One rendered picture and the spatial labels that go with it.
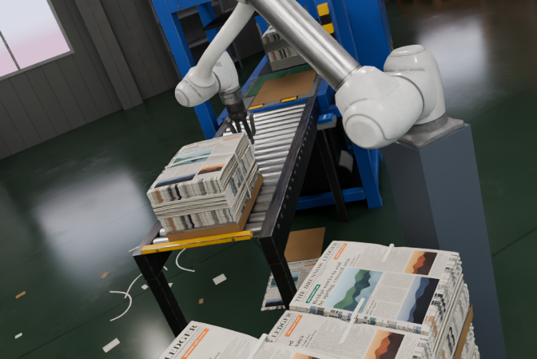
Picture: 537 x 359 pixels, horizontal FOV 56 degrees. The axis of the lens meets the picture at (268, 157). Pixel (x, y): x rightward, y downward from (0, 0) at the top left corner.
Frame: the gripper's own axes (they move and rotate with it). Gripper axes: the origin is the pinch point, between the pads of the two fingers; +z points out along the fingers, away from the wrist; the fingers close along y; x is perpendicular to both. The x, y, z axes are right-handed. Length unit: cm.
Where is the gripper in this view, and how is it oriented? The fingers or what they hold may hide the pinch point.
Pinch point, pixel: (248, 145)
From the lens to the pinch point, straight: 214.0
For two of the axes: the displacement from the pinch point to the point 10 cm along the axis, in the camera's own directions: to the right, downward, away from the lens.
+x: 2.0, -4.6, 8.7
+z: 3.0, 8.7, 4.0
